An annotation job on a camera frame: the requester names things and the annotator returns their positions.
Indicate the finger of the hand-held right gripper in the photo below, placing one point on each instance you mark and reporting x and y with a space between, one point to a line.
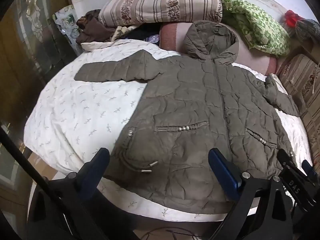
308 167
283 156

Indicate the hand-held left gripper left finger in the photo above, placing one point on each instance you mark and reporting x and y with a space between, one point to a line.
92 175

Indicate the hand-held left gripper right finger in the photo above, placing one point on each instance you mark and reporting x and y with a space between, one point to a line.
225 172

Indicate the olive hooded puffer jacket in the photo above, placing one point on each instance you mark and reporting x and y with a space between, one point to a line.
187 105

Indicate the cardboard box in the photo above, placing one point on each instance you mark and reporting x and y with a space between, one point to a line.
41 165

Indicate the white leaf print quilt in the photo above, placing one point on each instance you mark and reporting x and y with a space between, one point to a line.
75 110

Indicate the black pole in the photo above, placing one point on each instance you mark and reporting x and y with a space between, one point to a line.
22 155

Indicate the striped beige cushion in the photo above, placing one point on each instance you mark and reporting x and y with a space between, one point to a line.
307 80

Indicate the grey knitted item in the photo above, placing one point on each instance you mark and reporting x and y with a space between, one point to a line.
308 30

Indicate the green patterned blanket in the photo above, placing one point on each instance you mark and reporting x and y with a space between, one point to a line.
260 27

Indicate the red cloth item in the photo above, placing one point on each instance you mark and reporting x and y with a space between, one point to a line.
291 17

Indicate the brown garment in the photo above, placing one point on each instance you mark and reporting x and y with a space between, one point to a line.
95 30

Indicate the pink blanket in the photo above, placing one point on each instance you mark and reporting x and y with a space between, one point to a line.
172 36

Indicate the cream patterned cloth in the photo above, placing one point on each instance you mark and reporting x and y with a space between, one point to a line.
120 31

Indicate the clear plastic wrapper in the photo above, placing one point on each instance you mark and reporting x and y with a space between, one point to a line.
152 39

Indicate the floral print bag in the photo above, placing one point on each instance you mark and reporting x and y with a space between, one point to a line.
66 21

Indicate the glass cabinet door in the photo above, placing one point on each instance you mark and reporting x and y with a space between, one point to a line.
32 30

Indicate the striped floral pillow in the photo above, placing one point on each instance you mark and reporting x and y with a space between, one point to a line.
155 5

